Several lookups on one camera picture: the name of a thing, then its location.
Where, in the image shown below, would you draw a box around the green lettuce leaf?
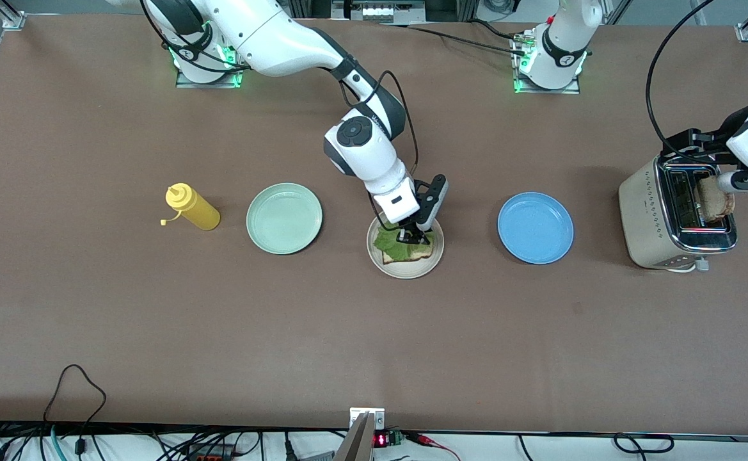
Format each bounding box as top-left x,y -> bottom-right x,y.
373,224 -> 436,261

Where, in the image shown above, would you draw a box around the bread slice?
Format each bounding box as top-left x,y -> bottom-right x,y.
381,246 -> 433,265
696,176 -> 736,224

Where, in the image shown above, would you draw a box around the yellow mustard squeeze bottle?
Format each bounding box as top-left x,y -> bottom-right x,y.
161,182 -> 221,231

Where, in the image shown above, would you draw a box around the beige plate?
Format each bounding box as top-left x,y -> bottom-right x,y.
366,214 -> 445,280

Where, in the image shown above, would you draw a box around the blue plate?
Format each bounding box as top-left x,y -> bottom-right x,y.
497,191 -> 575,265

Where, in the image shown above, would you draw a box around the pale green plate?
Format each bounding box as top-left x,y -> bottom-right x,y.
246,182 -> 324,255

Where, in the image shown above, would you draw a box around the beige and chrome toaster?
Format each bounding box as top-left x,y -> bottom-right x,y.
617,151 -> 739,274

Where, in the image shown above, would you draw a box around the grey power unit with lights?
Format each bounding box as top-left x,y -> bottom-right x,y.
331,0 -> 427,24

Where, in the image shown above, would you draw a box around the grey metal bar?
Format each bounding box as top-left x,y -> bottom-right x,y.
332,413 -> 374,461

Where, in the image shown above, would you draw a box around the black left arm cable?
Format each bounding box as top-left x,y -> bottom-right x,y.
645,0 -> 720,161

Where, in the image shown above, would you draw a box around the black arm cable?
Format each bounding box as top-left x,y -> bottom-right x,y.
139,0 -> 420,222
645,0 -> 720,161

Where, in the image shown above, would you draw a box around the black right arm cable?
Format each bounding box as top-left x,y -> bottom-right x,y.
139,0 -> 420,222

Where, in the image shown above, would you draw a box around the black curved cable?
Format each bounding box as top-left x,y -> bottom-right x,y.
625,0 -> 744,38

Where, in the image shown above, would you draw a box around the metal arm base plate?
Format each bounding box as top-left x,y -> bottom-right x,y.
513,31 -> 583,95
175,61 -> 244,89

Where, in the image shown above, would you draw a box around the black cable across table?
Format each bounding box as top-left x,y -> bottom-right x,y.
380,22 -> 529,58

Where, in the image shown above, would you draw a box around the small metal mounting bracket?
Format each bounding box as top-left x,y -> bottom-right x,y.
349,407 -> 386,431

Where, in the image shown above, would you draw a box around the red clip cable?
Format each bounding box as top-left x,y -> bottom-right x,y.
404,432 -> 463,461

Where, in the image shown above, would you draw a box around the black oval cable loop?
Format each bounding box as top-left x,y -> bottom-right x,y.
613,433 -> 675,455

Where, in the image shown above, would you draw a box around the black looped cable with plug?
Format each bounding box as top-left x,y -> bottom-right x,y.
44,364 -> 107,457

